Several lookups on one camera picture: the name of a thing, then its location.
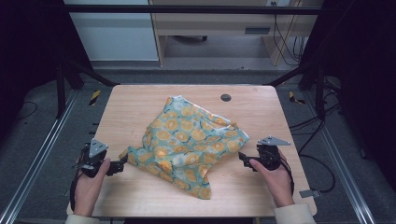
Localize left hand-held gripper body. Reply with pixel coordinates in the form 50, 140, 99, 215
76, 138, 109, 178

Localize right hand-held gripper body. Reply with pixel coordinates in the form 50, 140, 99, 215
255, 135, 292, 172

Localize teal orange-patterned garment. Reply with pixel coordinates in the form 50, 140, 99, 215
119, 95, 250, 201

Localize person's right hand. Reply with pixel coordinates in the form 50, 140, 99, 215
248, 148, 295, 209

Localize person's left hand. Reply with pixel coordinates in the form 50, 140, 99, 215
73, 158, 112, 217

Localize yellow black floor tape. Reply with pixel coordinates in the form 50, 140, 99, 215
288, 91, 306, 105

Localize black metal stand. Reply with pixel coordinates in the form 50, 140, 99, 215
264, 61, 327, 121
55, 58, 120, 119

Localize white cabinet panel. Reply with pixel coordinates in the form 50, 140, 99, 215
63, 0, 160, 62

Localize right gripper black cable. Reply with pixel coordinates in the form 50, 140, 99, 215
279, 157, 296, 196

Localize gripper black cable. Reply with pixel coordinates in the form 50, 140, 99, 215
279, 157, 296, 196
69, 172, 86, 213

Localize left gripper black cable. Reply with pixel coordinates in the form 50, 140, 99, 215
69, 172, 86, 213

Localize black floor cables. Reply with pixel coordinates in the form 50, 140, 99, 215
289, 77, 342, 194

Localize aluminium floor rail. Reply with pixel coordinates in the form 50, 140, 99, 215
303, 91, 378, 224
0, 89, 79, 224

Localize yellow handled tool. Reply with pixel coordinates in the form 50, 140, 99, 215
89, 89, 102, 106

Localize thin black floor cable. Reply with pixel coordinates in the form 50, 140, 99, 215
14, 100, 39, 121

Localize black hanging desk cables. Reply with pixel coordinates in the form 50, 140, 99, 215
272, 2, 308, 66

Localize black horizontal frame bar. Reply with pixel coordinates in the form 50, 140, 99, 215
61, 4, 325, 16

